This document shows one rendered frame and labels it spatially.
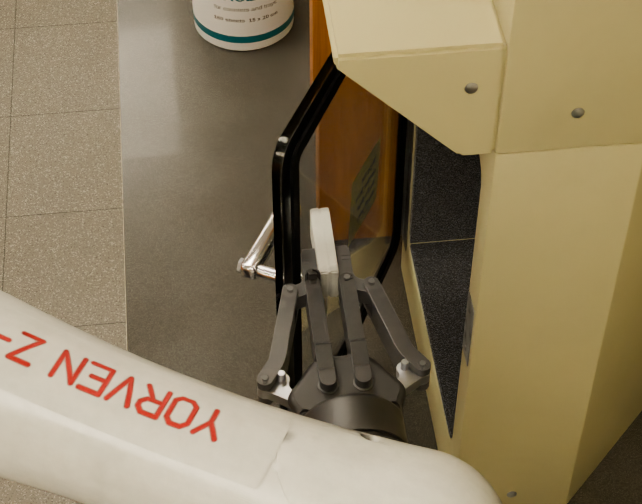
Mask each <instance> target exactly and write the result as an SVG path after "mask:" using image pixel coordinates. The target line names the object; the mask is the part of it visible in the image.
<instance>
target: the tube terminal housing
mask: <svg viewBox="0 0 642 504"><path fill-rule="evenodd" d="M493 2H494V5H495V8H496V11H497V15H498V18H499V21H500V24H501V27H502V31H503V34H504V37H505V40H506V44H507V51H506V60H505V68H504V76H503V85H502V93H501V101H500V110H499V118H498V126H497V135H496V143H495V150H492V151H491V153H486V154H479V156H480V164H481V190H480V199H479V208H478V216H477V225H476V234H475V238H468V239H475V243H474V252H473V260H472V269H471V278H470V287H469V291H470V295H471V299H472V304H473V308H474V320H473V329H472V337H471V345H470V354H469V362H468V366H467V365H466V360H465V356H464V352H463V348H462V357H461V366H460V375H459V384H458V392H457V401H456V410H455V419H454V428H453V436H452V438H450V436H449V433H448V428H447V423H446V419H445V414H444V409H443V404H442V400H441V395H440V390H439V385H438V381H437V376H436V371H435V366H434V362H433V357H432V352H431V347H430V342H429V338H428V333H427V328H426V323H425V319H424V314H423V309H422V304H421V300H420V295H419V290H418V285H417V281H416V276H415V271H414V266H413V262H412V257H411V251H410V246H411V244H418V243H410V236H409V230H410V214H411V199H412V184H413V168H414V153H415V137H416V124H414V137H413V153H412V168H411V184H410V200H409V216H408V231H407V247H406V251H405V247H404V242H403V243H402V259H401V270H402V275H403V280H404V285H405V290H406V294H407V299H408V304H409V309H410V314H411V319H412V324H413V329H414V334H415V339H416V344H417V349H418V351H419V352H420V353H422V354H423V355H424V356H425V357H426V358H427V359H428V360H429V361H430V362H431V370H430V382H429V387H428V388H427V389H426V393H427V398H428V403H429V408H430V413H431V418H432V423H433V428H434V433H435V438H436V443H437V448H438V451H442V452H445V453H448V454H450V455H453V456H455V457H457V458H459V459H461V460H462V461H464V462H466V463H467V464H469V465H470V466H472V467H473V468H474V469H475V470H477V471H478V472H479V473H480V474H481V475H482V476H483V477H484V478H485V479H486V480H487V481H488V482H489V483H490V485H491V486H492V487H493V489H494V490H495V491H496V493H497V495H498V496H499V498H500V500H501V502H502V504H567V503H568V502H569V501H570V500H571V498H572V497H573V496H574V495H575V493H576V492H577V491H578V490H579V488H580V487H581V486H582V485H583V483H584V482H585V481H586V480H587V478H588V477H589V476H590V475H591V473H592V472H593V471H594V470H595V468H596V467H597V466H598V465H599V463H600V462H601V461H602V460H603V458H604V457H605V456H606V455H607V453H608V452H609V451H610V450H611V448H612V447H613V446H614V445H615V443H616V442H617V441H618V440H619V438H620V437H621V436H622V435H623V433H624V432H625V431H626V430H627V428H628V427H629V426H630V425H631V423H632V422H633V421H634V420H635V418H636V417H637V416H638V415H639V413H640V412H641V411H642V0H493Z"/></svg>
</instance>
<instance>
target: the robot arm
mask: <svg viewBox="0 0 642 504"><path fill-rule="evenodd" d="M310 237H311V243H312V248H311V249H302V252H301V271H302V279H303V281H302V282H301V283H299V284H297V285H295V284H292V283H289V284H286V285H284V286H283V288H282V293H281V298H280V303H279V308H278V313H277V319H276V324H275V329H274V334H273V340H272V345H271V350H270V355H269V360H268V361H267V362H266V364H265V365H264V367H263V368H262V370H261V371H260V373H259V374H258V376H257V394H258V401H256V400H253V399H250V398H247V397H244V396H241V395H238V394H235V393H232V392H230V391H227V390H224V389H221V388H218V387H216V386H213V385H210V384H207V383H205V382H202V381H200V380H197V379H194V378H192V377H189V376H187V375H184V374H181V373H179V372H176V371H174V370H171V369H169V368H166V367H164V366H161V365H159V364H157V363H154V362H152V361H149V360H147V359H145V358H142V357H140V356H138V355H135V354H133V353H131V352H128V351H126V350H123V349H121V348H119V347H117V346H115V345H112V344H110V343H108V342H106V341H104V340H101V339H99V338H97V337H95V336H93V335H90V334H88V333H86V332H84V331H82V330H80V329H78V328H76V327H74V326H72V325H69V324H67V323H65V322H63V321H61V320H59V319H57V318H55V317H53V316H51V315H49V314H47V313H45V312H43V311H41V310H39V309H37V308H35V307H33V306H31V305H29V304H27V303H25V302H24V301H22V300H20V299H18V298H16V297H14V296H12V295H10V294H8V293H5V292H3V291H1V290H0V478H3V479H7V480H10V481H14V482H17V483H20V484H24V485H27V486H31V487H34V488H37V489H40V490H43V491H47V492H50V493H53V494H56V495H59V496H62V497H65V498H68V499H71V500H74V501H77V502H80V503H83V504H502V502H501V500H500V498H499V496H498V495H497V493H496V491H495V490H494V489H493V487H492V486H491V485H490V483H489V482H488V481H487V480H486V479H485V478H484V477H483V476H482V475H481V474H480V473H479V472H478V471H477V470H475V469H474V468H473V467H472V466H470V465H469V464H467V463H466V462H464V461H462V460H461V459H459V458H457V457H455V456H453V455H450V454H448V453H445V452H442V451H438V450H434V449H430V448H425V447H421V446H417V445H412V444H408V441H407V435H406V430H405V424H404V419H403V414H402V410H403V408H404V406H405V396H406V395H408V394H409V393H411V392H412V391H413V390H415V389H416V390H419V391H424V390H426V389H427V388H428V387H429V382H430V370H431V362H430V361H429V360H428V359H427V358H426V357H425V356H424V355H423V354H422V353H420V352H419V351H418V350H417V349H416V348H415V347H414V346H413V345H412V343H411V341H410V339H409V337H408V335H407V333H406V331H405V329H404V327H403V326H402V324H401V322H400V320H399V318H398V316H397V314H396V312H395V310H394V308H393V306H392V304H391V302H390V301H389V299H388V297H387V295H386V293H385V291H384V289H383V287H382V285H381V283H380V281H379V280H378V278H376V277H374V276H368V277H366V278H365V279H361V278H358V277H356V276H355V275H354V273H353V268H352V263H351V257H350V251H349V249H348V247H347V246H346V245H343V246H335V244H334V238H333V232H332V226H331V219H330V213H329V208H327V207H326V208H321V209H318V208H314V209H311V210H310ZM338 295H339V305H340V310H341V316H342V323H343V329H344V336H345V342H346V349H347V355H344V356H335V355H333V353H332V346H331V342H330V338H329V331H328V325H327V318H326V312H325V305H324V299H323V298H327V297H328V296H330V297H337V296H338ZM359 302H360V303H363V305H364V307H365V309H366V311H367V313H368V315H369V317H370V319H371V321H372V323H373V325H374V327H375V329H376V331H377V333H378V335H379V337H380V339H381V341H382V343H383V345H384V347H385V349H386V351H387V353H388V355H389V357H390V359H391V361H392V363H393V365H394V366H395V368H396V377H397V378H395V377H394V376H393V375H392V374H391V373H389V372H388V371H387V370H386V369H385V368H383V367H382V366H381V365H380V364H379V363H377V362H376V361H375V360H374V359H372V358H371V357H369V355H368V349H367V343H366V339H365V336H364V330H363V324H362V318H361V312H360V306H359ZM303 307H306V311H307V318H308V325H309V332H310V339H311V346H312V353H313V360H314V362H313V363H312V364H311V365H310V366H309V367H308V369H307V370H306V372H305V373H304V374H303V376H302V377H301V378H300V380H299V381H298V383H297V384H296V385H295V387H294V388H293V389H291V388H290V377H289V375H288V374H287V372H288V366H289V360H290V355H291V349H292V344H293V338H294V333H295V327H296V321H297V316H298V309H301V308H303ZM272 402H276V403H278V404H281V405H283V406H285V407H288V411H286V410H283V409H280V408H277V407H274V406H270V404H271V403H272Z"/></svg>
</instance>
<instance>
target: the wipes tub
mask: <svg viewBox="0 0 642 504"><path fill-rule="evenodd" d="M192 5H193V15H194V22H195V27H196V29H197V31H198V33H199V34H200V35H201V36H202V37H203V38H204V39H205V40H207V41H208V42H210V43H212V44H214V45H216V46H218V47H221V48H225V49H229V50H237V51H249V50H256V49H261V48H264V47H267V46H270V45H272V44H274V43H276V42H278V41H279V40H281V39H282V38H283V37H284V36H286V34H287V33H288V32H289V31H290V29H291V27H292V25H293V21H294V0H192Z"/></svg>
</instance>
